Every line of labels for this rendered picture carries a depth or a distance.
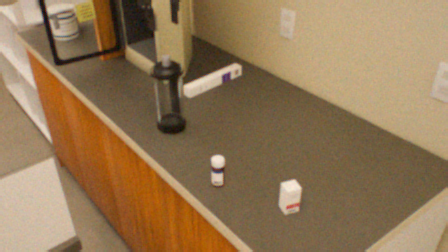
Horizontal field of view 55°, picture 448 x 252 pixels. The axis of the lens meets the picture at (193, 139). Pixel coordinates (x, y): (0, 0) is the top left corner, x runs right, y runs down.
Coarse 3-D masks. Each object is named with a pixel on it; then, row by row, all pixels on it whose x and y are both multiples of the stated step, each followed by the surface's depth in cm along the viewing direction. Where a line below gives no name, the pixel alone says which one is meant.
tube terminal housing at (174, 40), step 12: (120, 0) 182; (156, 0) 159; (168, 0) 162; (156, 12) 161; (168, 12) 164; (180, 12) 167; (168, 24) 167; (180, 24) 170; (156, 36) 168; (168, 36) 169; (180, 36) 173; (156, 48) 171; (168, 48) 172; (180, 48) 175; (132, 60) 195; (144, 60) 185; (180, 60) 178
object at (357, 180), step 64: (128, 64) 195; (192, 64) 192; (128, 128) 153; (192, 128) 151; (256, 128) 150; (320, 128) 148; (192, 192) 125; (256, 192) 124; (320, 192) 122; (384, 192) 121
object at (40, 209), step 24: (48, 168) 99; (0, 192) 94; (24, 192) 98; (48, 192) 102; (0, 216) 97; (24, 216) 101; (48, 216) 105; (0, 240) 100; (24, 240) 104; (48, 240) 108
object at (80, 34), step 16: (48, 0) 170; (64, 0) 172; (80, 0) 175; (96, 0) 179; (48, 16) 173; (64, 16) 176; (80, 16) 179; (96, 16) 182; (64, 32) 179; (80, 32) 182; (96, 32) 185; (112, 32) 189; (64, 48) 182; (80, 48) 186; (96, 48) 189
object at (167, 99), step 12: (180, 72) 137; (156, 84) 140; (168, 84) 138; (180, 84) 141; (156, 96) 143; (168, 96) 140; (180, 96) 143; (156, 108) 147; (168, 108) 143; (180, 108) 145; (168, 120) 146; (180, 120) 148
